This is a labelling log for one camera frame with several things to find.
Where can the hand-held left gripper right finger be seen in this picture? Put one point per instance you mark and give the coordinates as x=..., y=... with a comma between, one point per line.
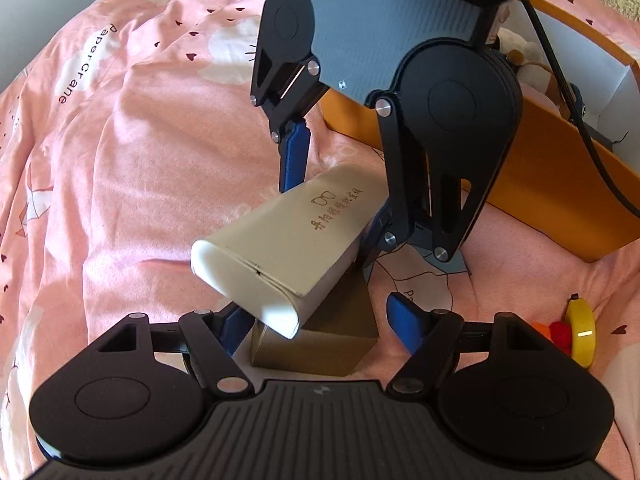
x=406, y=321

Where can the orange toy piece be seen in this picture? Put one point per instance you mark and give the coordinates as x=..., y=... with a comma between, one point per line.
x=541, y=331

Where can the pink printed blanket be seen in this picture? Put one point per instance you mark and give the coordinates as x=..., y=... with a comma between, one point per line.
x=125, y=160

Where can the brown kraft paper box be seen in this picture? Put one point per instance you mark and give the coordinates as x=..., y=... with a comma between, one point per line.
x=330, y=340

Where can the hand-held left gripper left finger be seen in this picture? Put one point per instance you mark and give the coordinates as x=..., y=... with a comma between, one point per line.
x=234, y=331

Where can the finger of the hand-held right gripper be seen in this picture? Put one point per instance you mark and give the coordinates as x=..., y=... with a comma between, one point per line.
x=400, y=175
x=295, y=155

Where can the orange cardboard box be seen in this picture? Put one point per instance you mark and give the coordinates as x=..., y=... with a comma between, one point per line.
x=545, y=170

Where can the small white plush toy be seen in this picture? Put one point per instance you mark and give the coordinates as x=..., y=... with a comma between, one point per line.
x=520, y=50

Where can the yellow banana toy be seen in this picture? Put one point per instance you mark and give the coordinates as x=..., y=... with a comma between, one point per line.
x=582, y=332

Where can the red toy piece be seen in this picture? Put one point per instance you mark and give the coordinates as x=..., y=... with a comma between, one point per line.
x=562, y=339

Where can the cream glasses case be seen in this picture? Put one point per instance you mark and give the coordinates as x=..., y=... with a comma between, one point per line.
x=295, y=240

